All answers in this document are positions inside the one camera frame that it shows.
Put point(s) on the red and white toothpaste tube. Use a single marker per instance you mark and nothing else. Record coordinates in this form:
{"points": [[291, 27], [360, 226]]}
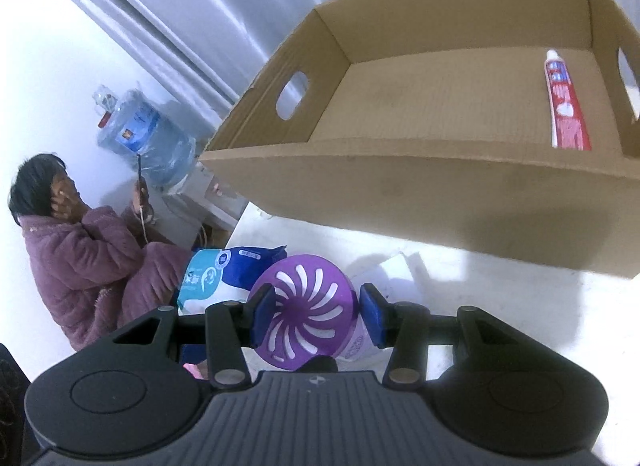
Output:
{"points": [[565, 105]]}

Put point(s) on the purple lid air freshener jar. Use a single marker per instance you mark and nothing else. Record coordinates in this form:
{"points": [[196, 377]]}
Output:
{"points": [[306, 311]]}

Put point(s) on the white water dispenser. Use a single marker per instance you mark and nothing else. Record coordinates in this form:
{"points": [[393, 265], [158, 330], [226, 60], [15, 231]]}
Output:
{"points": [[195, 211]]}

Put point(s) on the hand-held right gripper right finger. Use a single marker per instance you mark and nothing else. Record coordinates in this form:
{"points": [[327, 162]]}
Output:
{"points": [[376, 317]]}

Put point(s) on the blue water jug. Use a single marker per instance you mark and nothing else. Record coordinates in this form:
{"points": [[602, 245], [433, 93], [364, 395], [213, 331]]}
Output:
{"points": [[150, 140]]}

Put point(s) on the white box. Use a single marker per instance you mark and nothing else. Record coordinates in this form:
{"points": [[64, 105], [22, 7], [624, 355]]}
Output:
{"points": [[385, 273]]}

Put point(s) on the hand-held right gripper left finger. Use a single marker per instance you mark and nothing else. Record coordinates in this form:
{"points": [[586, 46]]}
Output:
{"points": [[263, 317]]}

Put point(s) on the blue and white wipes packet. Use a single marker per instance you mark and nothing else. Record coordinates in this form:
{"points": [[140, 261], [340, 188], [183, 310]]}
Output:
{"points": [[220, 276]]}

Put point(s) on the cardboard box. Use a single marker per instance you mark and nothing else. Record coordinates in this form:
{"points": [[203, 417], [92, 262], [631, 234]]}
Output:
{"points": [[450, 185]]}

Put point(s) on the small clear bottle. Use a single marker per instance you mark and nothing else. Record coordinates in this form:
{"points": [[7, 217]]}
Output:
{"points": [[104, 103]]}

